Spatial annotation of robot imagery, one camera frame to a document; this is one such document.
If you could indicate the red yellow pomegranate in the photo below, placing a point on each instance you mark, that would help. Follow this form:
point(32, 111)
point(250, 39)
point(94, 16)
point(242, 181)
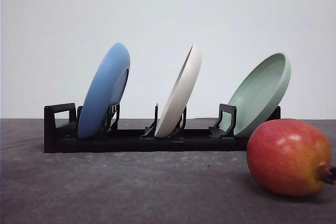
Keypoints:
point(289, 157)

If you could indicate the black plate rack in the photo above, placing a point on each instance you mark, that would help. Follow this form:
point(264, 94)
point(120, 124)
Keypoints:
point(62, 124)

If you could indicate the green plate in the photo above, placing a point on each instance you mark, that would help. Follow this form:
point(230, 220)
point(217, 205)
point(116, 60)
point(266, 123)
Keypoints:
point(261, 91)

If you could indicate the blue plate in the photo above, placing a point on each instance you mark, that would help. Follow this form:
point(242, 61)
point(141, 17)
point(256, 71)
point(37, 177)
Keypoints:
point(104, 89)

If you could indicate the white plate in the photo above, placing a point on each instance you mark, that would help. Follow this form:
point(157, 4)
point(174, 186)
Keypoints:
point(181, 94)

